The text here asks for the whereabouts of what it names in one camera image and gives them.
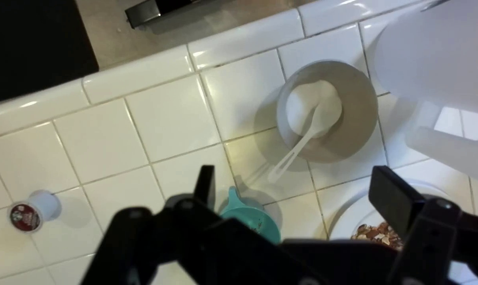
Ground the teal measuring cup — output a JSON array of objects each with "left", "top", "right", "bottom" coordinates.
[{"left": 217, "top": 184, "right": 284, "bottom": 246}]

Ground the beige ceramic bowl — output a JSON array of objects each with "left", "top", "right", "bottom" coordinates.
[{"left": 274, "top": 59, "right": 382, "bottom": 165}]

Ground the white coffee pod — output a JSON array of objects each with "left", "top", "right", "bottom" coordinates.
[{"left": 8, "top": 189, "right": 64, "bottom": 235}]

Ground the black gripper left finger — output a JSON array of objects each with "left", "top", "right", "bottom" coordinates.
[{"left": 192, "top": 165, "right": 219, "bottom": 211}]

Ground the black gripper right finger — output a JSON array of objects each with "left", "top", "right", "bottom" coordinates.
[{"left": 368, "top": 165, "right": 428, "bottom": 243}]

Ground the white plastic spoon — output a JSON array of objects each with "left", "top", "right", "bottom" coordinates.
[{"left": 266, "top": 100, "right": 331, "bottom": 184}]

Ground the translucent pitcher with red lid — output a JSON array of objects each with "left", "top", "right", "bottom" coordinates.
[{"left": 366, "top": 0, "right": 478, "bottom": 187}]

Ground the white plate with food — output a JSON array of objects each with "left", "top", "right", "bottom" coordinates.
[{"left": 328, "top": 181, "right": 453, "bottom": 251}]

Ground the black metal table frame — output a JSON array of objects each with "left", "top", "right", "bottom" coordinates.
[{"left": 124, "top": 0, "right": 200, "bottom": 31}]

